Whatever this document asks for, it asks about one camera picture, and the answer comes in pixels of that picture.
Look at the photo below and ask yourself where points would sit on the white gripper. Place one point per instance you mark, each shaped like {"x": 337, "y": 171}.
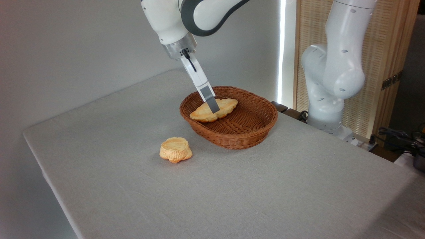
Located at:
{"x": 196, "y": 73}

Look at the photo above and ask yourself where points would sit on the long braided bread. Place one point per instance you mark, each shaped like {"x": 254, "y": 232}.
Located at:
{"x": 229, "y": 104}

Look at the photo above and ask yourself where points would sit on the round orange bread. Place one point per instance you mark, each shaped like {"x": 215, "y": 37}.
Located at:
{"x": 174, "y": 149}

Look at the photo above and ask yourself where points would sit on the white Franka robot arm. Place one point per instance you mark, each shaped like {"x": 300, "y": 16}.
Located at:
{"x": 166, "y": 20}

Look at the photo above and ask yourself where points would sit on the brown wicker basket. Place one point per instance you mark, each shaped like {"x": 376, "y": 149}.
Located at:
{"x": 239, "y": 132}

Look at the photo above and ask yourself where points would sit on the dark brown wooden table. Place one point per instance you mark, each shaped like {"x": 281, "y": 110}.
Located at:
{"x": 280, "y": 107}

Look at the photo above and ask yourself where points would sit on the grey tablecloth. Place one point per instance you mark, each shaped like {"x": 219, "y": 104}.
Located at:
{"x": 232, "y": 199}

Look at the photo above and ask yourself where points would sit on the black metal hinge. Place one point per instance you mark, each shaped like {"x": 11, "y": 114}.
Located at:
{"x": 391, "y": 80}

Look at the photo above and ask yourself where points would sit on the wooden slatted screen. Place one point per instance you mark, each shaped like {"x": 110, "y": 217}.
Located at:
{"x": 388, "y": 33}

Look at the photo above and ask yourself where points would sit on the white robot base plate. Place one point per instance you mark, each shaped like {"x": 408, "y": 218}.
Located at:
{"x": 347, "y": 136}

